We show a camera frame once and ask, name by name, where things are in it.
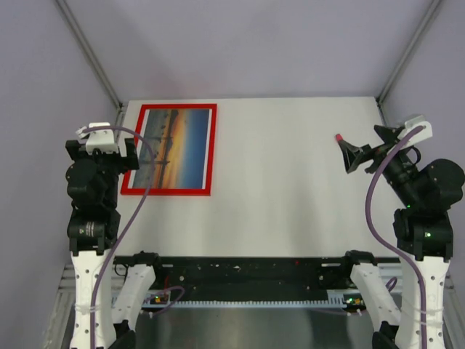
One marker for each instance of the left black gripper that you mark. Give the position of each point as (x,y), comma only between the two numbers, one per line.
(128,161)

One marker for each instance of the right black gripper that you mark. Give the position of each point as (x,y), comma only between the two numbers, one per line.
(353,155)

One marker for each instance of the red picture frame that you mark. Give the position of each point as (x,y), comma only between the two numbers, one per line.
(214,145)

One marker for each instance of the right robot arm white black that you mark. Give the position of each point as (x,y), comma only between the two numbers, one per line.
(423,232)

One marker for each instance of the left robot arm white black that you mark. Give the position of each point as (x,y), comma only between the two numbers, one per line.
(102,320)

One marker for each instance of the sunset photo print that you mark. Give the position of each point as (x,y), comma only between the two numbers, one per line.
(181,145)

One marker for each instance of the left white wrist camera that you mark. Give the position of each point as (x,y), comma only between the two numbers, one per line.
(98,137)

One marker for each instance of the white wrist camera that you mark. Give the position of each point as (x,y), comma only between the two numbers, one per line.
(413,122)
(98,137)

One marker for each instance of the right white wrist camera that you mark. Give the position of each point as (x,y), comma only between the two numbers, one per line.
(413,122)

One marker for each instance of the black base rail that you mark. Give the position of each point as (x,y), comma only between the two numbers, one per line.
(263,279)

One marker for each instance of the left corner aluminium post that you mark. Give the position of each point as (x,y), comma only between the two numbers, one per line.
(88,53)

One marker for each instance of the corner aluminium post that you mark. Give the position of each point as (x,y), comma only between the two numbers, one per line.
(88,53)
(429,16)

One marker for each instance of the right corner aluminium post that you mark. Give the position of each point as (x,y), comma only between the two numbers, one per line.
(429,16)

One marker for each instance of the grey slotted cable duct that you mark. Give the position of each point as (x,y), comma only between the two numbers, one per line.
(334,300)

